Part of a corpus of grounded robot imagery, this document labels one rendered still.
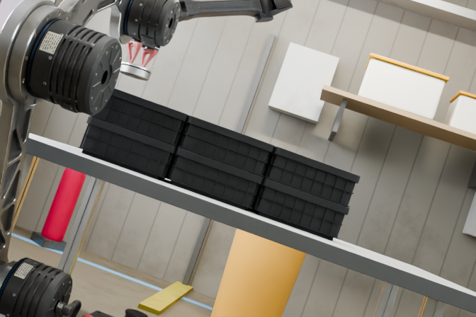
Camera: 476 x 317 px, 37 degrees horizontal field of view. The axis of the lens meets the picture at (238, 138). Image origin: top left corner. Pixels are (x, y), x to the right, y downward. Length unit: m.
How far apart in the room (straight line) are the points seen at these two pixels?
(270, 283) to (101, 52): 2.79
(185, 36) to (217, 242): 1.52
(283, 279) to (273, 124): 1.36
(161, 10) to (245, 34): 3.24
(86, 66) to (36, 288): 0.58
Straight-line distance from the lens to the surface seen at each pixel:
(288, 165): 2.30
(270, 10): 2.59
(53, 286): 1.76
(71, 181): 4.80
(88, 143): 2.30
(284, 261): 4.09
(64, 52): 1.49
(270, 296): 4.11
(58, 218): 4.82
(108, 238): 5.18
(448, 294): 1.80
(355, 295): 5.06
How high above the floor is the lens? 0.74
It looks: 4 degrees up
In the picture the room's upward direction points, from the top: 19 degrees clockwise
